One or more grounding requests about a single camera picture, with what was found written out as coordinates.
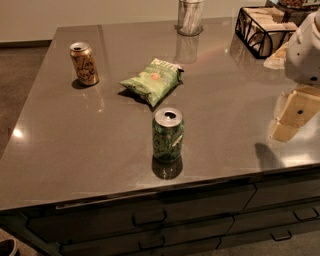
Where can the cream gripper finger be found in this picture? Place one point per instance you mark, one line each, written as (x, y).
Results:
(293, 111)

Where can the green soda can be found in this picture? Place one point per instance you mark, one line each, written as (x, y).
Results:
(168, 133)

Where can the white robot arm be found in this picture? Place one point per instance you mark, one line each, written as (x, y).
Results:
(302, 65)

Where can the orange soda can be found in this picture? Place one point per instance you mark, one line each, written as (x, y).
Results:
(84, 63)

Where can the upper right drawer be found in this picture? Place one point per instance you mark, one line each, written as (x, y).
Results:
(285, 190)

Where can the drawer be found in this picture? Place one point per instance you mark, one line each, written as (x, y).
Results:
(157, 238)
(285, 190)
(274, 218)
(97, 222)

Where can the middle right drawer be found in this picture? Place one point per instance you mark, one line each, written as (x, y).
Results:
(274, 218)

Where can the clear glass jar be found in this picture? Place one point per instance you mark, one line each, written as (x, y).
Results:
(190, 17)

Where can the green chip bag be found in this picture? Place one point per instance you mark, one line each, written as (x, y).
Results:
(155, 81)

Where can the lower left drawer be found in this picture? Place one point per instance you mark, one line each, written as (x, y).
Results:
(157, 238)

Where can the upper left drawer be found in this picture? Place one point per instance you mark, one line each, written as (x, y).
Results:
(97, 222)

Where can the black wire basket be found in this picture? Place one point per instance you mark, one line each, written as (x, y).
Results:
(262, 30)

